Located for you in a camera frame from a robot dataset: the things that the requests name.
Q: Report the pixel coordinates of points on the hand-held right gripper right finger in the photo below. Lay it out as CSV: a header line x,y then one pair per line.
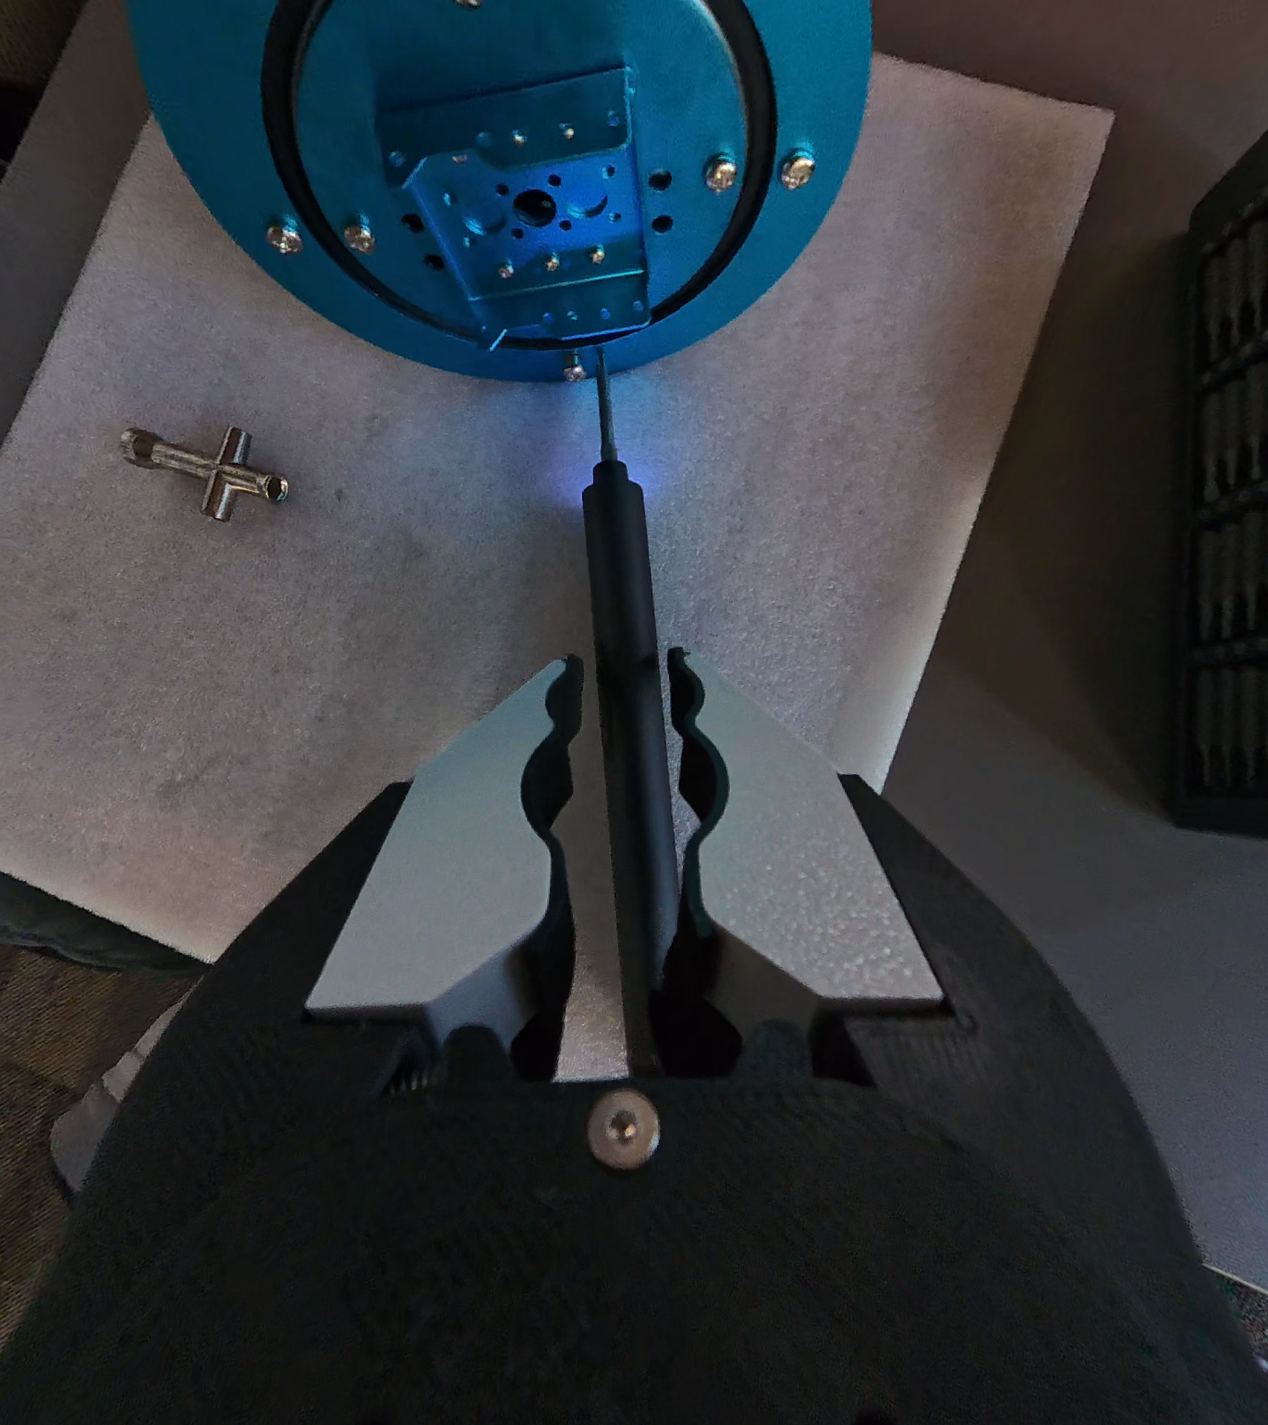
x,y
812,891

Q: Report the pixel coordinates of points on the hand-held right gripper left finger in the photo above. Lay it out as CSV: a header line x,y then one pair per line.
x,y
444,880

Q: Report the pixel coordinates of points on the black electric screwdriver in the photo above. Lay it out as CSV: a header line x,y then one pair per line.
x,y
618,580

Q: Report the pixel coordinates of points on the blue round metal turntable base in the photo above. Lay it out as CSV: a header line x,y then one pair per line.
x,y
221,134

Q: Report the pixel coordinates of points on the white foam mat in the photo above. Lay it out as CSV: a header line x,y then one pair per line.
x,y
256,669

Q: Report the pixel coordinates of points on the metal cross wrench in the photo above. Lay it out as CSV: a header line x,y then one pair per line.
x,y
221,474

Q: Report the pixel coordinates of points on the black screwdriver bit case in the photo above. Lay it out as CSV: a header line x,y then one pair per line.
x,y
1258,501

